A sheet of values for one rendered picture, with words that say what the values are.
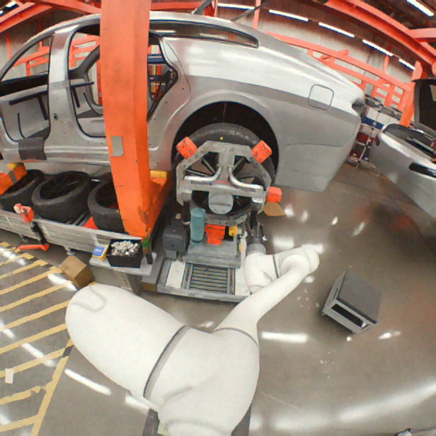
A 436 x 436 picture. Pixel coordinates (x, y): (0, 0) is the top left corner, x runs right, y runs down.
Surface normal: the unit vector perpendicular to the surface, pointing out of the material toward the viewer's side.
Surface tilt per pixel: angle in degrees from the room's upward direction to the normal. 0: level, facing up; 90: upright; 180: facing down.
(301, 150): 90
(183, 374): 8
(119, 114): 90
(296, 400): 0
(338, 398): 0
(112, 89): 90
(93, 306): 13
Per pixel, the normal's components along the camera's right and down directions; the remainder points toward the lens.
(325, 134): -0.06, 0.63
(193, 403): -0.01, -0.84
